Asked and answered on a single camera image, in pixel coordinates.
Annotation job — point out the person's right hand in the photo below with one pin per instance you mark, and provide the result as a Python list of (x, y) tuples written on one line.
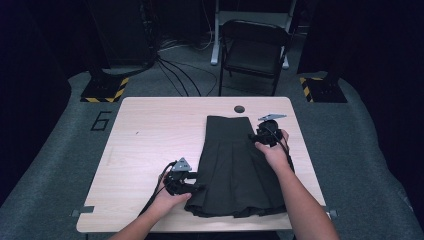
[(275, 155)]

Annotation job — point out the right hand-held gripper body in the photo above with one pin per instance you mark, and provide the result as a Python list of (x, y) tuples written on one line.
[(268, 131)]

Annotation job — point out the white metal table frame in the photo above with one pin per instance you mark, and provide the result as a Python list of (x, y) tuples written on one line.
[(216, 40)]

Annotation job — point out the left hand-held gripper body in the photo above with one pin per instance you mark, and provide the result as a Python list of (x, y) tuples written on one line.
[(178, 181)]

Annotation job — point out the black folding chair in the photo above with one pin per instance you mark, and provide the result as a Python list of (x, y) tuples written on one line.
[(255, 50)]

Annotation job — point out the grey table edge bracket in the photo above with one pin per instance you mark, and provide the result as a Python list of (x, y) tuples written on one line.
[(83, 211), (331, 213)]

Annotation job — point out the dark pleated skirt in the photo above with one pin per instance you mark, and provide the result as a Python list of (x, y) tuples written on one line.
[(233, 166)]

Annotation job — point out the person's left hand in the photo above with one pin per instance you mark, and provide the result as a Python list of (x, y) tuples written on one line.
[(166, 201)]

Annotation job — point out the black hazard-striped stand base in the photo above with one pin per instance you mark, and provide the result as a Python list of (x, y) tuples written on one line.
[(103, 88), (325, 90)]

